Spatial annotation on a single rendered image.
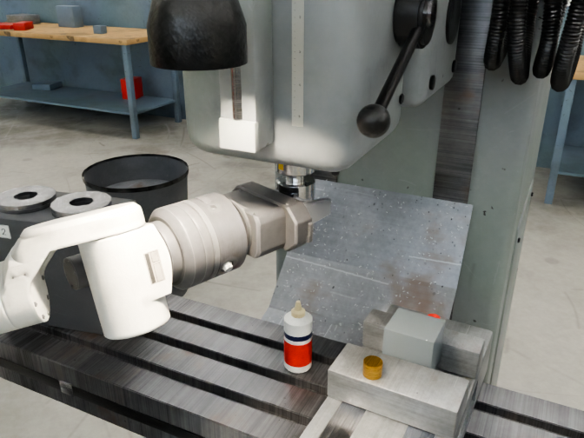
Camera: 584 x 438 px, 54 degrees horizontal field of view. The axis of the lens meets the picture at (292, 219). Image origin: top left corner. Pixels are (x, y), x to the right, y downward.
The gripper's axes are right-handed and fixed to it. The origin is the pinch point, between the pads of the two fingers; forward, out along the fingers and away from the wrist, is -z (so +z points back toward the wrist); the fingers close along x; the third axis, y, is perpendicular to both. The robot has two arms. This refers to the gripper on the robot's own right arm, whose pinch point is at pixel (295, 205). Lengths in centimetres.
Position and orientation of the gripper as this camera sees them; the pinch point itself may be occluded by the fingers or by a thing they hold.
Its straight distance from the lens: 70.2
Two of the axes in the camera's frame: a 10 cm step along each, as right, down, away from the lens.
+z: -7.3, 2.7, -6.3
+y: -0.1, 9.1, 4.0
